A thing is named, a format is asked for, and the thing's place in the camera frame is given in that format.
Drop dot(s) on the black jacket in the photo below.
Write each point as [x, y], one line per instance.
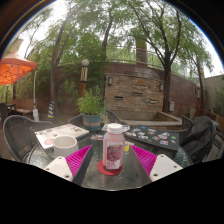
[198, 135]

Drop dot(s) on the potted green plant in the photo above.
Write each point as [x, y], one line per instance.
[90, 106]

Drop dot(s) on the white cup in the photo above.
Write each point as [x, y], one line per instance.
[65, 146]

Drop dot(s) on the small yellow block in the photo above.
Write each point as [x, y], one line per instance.
[127, 146]

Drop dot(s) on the wall lamp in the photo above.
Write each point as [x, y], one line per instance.
[110, 81]
[161, 87]

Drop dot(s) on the orange canopy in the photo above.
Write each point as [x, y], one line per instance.
[15, 68]

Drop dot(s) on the grey chair behind plant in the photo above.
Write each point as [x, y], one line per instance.
[113, 117]

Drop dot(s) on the group of dark chairs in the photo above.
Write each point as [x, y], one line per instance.
[6, 111]

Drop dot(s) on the grey chair with jacket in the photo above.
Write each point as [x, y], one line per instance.
[218, 143]

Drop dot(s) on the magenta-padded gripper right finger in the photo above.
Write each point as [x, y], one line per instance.
[146, 159]

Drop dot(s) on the small printed card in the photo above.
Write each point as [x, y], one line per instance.
[97, 137]

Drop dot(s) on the black laptop with stickers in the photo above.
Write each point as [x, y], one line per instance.
[153, 136]

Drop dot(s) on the blue yellow striped post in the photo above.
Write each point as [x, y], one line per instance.
[51, 110]

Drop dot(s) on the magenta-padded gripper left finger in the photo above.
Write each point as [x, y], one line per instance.
[78, 160]

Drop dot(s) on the flat round red coaster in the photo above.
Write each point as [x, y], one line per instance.
[101, 170]

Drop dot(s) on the grey mesh chair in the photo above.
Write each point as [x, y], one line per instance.
[20, 136]

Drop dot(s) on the purple juice bottle white cap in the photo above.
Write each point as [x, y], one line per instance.
[113, 150]

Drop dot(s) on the globe lamp post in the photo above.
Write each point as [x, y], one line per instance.
[84, 78]

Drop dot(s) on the grey wall box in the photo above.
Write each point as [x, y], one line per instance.
[171, 106]

